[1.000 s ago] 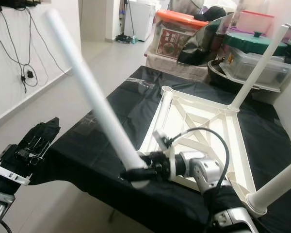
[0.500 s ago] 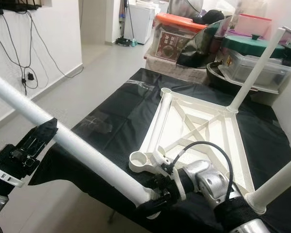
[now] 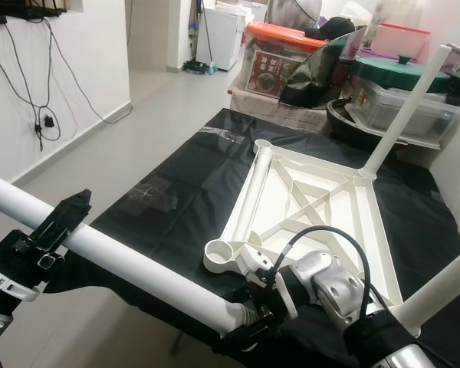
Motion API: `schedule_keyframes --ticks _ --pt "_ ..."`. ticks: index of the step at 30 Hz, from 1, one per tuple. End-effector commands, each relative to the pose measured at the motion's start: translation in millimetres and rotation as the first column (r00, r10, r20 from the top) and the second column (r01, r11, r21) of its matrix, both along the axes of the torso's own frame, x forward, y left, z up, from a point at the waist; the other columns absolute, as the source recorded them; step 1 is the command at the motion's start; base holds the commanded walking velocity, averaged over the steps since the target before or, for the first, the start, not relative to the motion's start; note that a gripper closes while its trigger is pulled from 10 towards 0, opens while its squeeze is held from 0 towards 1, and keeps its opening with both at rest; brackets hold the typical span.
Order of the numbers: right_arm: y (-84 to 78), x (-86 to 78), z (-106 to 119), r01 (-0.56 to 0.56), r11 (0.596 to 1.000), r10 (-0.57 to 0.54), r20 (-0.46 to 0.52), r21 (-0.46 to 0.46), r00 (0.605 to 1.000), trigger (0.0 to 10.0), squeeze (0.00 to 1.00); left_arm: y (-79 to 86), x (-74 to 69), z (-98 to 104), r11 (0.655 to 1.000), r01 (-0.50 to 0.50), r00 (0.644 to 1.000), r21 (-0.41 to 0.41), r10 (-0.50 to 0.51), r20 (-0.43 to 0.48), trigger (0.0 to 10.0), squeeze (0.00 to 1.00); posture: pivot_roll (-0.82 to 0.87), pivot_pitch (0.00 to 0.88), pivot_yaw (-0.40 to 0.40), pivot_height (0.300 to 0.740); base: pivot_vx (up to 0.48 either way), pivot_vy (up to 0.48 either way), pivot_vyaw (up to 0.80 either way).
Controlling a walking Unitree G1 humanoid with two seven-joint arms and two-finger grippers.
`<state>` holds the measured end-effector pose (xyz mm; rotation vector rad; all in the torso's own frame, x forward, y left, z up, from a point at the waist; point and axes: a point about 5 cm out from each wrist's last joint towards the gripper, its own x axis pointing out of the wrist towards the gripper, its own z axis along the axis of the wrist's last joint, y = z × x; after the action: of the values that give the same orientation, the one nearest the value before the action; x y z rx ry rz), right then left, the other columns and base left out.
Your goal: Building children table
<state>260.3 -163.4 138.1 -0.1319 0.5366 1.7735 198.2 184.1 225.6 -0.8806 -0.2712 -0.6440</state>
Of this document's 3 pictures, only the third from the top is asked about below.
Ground stainless steel pot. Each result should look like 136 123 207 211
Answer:
267 0 323 28

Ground clear tape strip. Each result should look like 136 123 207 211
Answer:
195 125 245 145

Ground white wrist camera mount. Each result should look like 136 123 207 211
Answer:
0 261 43 304
239 245 301 319

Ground beige low platform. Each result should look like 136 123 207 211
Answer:
228 86 338 131

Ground black wall charger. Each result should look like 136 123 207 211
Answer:
38 112 58 133

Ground green pot lid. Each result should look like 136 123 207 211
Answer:
351 55 453 94

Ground white cabinet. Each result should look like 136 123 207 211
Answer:
195 6 250 71

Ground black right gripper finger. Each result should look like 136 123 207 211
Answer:
212 326 256 356

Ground black electronic devices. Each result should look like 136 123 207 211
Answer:
0 0 70 24

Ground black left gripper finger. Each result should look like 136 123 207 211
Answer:
36 191 93 248

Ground clear tape cross patch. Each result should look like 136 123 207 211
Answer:
119 178 179 215

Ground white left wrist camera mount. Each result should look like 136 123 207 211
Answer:
0 261 43 304

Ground clear plastic storage box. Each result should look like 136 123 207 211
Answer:
343 84 460 150

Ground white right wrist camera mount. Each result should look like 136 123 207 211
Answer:
239 245 301 319

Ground dark metal wok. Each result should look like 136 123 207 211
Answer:
328 98 376 143

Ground white plastic table top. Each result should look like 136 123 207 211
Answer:
203 138 407 307

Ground clear storage box orange lid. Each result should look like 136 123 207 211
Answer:
238 21 327 100

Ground pink plastic container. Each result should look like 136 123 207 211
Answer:
372 23 432 61

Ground black tablecloth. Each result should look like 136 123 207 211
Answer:
42 107 460 368

